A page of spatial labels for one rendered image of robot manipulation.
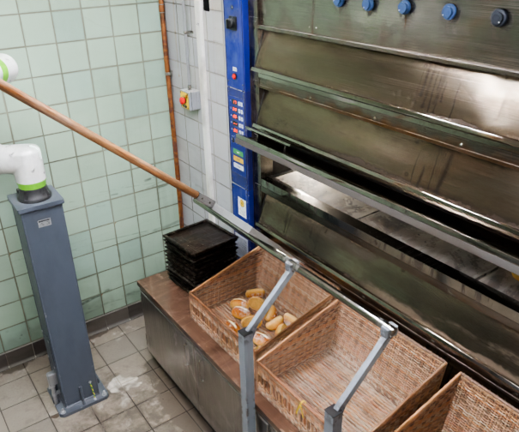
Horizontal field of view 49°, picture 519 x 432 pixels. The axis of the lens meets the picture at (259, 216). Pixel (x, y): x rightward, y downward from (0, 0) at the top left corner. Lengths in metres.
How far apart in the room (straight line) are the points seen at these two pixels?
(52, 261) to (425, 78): 1.85
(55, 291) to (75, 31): 1.32
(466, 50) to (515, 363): 1.01
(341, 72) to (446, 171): 0.56
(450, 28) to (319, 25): 0.60
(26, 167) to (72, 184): 0.72
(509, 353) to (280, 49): 1.48
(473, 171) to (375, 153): 0.40
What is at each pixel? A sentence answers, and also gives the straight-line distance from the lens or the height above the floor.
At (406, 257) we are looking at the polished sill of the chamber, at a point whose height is 1.17.
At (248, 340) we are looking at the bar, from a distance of 2.13.
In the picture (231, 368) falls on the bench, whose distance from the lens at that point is 2.54.
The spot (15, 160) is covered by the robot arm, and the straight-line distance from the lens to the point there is 2.68.
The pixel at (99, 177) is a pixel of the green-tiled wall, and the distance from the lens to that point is 3.40.
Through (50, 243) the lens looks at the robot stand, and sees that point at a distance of 2.80.
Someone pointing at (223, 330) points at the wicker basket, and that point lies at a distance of 2.56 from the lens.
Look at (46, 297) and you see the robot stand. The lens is 2.92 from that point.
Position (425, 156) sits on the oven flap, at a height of 1.57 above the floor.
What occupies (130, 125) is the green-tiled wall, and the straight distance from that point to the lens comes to 3.38.
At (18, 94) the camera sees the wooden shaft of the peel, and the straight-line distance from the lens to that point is 1.87.
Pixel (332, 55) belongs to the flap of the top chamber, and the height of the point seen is 1.84.
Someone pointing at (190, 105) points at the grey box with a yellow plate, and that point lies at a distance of 3.12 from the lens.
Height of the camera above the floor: 2.26
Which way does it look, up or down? 27 degrees down
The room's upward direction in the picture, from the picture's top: 1 degrees counter-clockwise
